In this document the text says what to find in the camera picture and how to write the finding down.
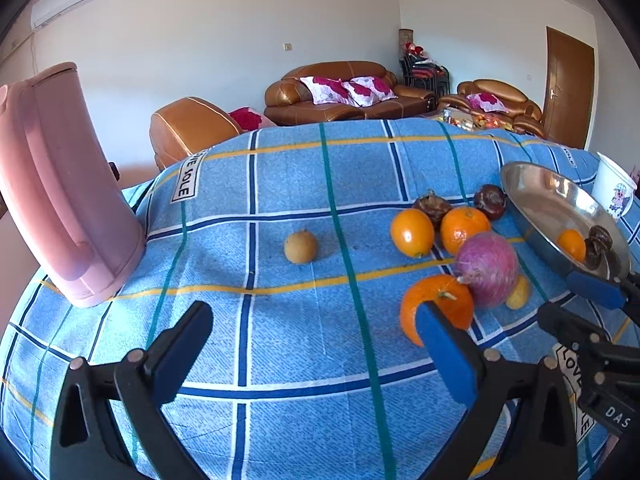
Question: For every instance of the brown leather sofa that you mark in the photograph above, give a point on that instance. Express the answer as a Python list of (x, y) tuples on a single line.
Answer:
[(400, 102)]

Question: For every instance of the stacked dark chairs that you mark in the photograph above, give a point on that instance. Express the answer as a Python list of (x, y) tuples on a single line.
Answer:
[(425, 77)]

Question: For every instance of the purple round fruit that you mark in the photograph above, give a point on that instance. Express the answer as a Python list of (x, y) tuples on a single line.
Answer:
[(487, 270)]

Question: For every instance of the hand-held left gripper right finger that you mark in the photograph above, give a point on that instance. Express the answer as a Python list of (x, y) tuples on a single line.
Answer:
[(445, 350)]

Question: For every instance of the small orange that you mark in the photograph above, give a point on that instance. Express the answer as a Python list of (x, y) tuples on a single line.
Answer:
[(571, 246)]

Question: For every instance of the dark brown stool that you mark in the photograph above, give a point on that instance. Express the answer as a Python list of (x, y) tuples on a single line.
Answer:
[(115, 170)]

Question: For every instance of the brown leather armchair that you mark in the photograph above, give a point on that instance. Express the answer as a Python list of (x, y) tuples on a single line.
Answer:
[(520, 105), (185, 127)]

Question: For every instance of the dark purple mangosteen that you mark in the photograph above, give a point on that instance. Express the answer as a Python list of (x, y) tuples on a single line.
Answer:
[(433, 207), (490, 202), (599, 242)]

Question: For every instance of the small yellow fruit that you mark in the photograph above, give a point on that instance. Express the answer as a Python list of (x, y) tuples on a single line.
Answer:
[(519, 294)]

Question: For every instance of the pink electric kettle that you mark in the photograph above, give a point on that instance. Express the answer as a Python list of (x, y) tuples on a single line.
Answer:
[(60, 185)]

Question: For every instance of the white red floral cushion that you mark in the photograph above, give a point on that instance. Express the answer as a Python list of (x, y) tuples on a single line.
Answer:
[(486, 102), (372, 90), (327, 91)]

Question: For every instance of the pile of snacks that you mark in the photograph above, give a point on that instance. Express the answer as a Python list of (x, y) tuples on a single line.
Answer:
[(475, 120)]

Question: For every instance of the blue plaid blanket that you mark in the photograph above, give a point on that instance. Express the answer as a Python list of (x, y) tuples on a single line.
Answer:
[(300, 320)]

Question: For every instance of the brown wooden door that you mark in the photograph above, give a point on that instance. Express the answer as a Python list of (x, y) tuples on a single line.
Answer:
[(567, 90)]

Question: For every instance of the round tan fruit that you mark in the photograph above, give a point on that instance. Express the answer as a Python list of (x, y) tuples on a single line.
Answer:
[(301, 247)]

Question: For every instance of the white printed paper cup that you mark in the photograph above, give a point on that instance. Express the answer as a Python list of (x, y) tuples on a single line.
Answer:
[(612, 185)]

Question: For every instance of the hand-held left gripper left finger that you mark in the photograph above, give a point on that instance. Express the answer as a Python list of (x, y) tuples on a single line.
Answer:
[(184, 352)]

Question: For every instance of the orange with stem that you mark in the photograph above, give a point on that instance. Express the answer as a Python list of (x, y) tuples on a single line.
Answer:
[(454, 311)]

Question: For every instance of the wooden coffee table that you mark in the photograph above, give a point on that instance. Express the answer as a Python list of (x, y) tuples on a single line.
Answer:
[(440, 114)]

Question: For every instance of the stainless steel bowl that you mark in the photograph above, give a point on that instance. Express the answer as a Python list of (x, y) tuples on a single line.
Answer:
[(545, 200)]

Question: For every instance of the brown patterned roll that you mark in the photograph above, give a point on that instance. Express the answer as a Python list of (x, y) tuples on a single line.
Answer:
[(405, 39)]

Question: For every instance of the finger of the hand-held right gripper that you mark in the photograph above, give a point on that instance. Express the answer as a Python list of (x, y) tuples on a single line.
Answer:
[(570, 322), (595, 290)]

